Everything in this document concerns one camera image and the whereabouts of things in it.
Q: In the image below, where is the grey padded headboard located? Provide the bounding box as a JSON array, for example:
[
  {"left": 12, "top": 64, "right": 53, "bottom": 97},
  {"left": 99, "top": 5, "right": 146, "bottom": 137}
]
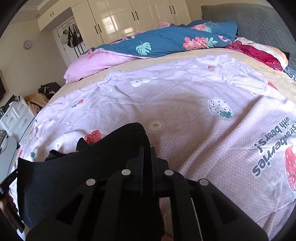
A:
[{"left": 201, "top": 3, "right": 295, "bottom": 69}]

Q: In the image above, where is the blue patterned pillow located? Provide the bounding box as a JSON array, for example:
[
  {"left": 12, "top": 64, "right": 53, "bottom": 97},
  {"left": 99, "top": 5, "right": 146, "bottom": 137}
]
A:
[{"left": 283, "top": 66, "right": 296, "bottom": 82}]

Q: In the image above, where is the tan fluffy garment pile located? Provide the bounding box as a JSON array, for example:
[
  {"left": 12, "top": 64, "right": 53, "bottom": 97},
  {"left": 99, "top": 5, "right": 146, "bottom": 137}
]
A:
[{"left": 24, "top": 92, "right": 49, "bottom": 116}]

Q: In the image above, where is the cream glossy wardrobe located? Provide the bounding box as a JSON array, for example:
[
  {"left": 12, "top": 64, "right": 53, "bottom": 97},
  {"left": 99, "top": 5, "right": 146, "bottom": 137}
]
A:
[{"left": 38, "top": 0, "right": 192, "bottom": 48}]

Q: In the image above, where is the round purple wall clock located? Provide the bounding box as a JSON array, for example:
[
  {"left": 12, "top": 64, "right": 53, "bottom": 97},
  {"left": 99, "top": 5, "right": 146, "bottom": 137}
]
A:
[{"left": 23, "top": 40, "right": 32, "bottom": 50}]

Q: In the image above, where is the person's left hand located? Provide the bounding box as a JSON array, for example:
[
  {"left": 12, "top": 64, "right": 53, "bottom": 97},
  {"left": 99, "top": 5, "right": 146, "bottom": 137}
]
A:
[{"left": 1, "top": 194, "right": 18, "bottom": 223}]

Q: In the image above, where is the black long-sleeve IKISS top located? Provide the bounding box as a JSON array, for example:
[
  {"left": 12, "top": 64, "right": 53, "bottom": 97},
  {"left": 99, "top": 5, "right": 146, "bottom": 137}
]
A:
[{"left": 17, "top": 123, "right": 150, "bottom": 228}]

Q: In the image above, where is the lilac strawberry print quilt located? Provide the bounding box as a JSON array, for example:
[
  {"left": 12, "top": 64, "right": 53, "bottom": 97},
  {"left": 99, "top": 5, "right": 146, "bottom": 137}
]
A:
[{"left": 19, "top": 55, "right": 295, "bottom": 238}]

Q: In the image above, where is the red and cream blanket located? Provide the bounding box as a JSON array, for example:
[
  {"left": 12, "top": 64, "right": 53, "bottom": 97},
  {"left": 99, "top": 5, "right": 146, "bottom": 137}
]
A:
[{"left": 226, "top": 37, "right": 290, "bottom": 71}]

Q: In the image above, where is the white drawer cabinet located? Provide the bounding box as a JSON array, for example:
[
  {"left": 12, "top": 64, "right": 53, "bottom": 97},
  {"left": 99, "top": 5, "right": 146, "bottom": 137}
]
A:
[{"left": 1, "top": 95, "right": 35, "bottom": 142}]

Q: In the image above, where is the beige bed sheet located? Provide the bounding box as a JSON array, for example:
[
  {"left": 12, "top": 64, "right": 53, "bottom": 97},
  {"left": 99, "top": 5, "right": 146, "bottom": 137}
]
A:
[{"left": 46, "top": 48, "right": 296, "bottom": 107}]

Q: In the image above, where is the black wall television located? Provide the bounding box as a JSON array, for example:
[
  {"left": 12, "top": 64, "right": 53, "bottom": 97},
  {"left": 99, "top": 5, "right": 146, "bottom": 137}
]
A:
[{"left": 0, "top": 78, "right": 6, "bottom": 100}]

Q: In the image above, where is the white door with hanging bags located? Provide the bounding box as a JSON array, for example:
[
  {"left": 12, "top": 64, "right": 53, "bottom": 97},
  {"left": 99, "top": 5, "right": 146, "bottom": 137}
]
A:
[{"left": 52, "top": 16, "right": 87, "bottom": 67}]

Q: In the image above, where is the black bag on floor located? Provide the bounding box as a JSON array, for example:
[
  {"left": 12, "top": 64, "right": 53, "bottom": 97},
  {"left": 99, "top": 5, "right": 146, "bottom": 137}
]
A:
[{"left": 38, "top": 82, "right": 61, "bottom": 100}]

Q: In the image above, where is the pink and blue floral duvet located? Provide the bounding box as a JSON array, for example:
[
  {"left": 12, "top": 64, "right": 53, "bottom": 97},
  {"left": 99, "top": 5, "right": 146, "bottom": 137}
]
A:
[{"left": 64, "top": 20, "right": 238, "bottom": 83}]

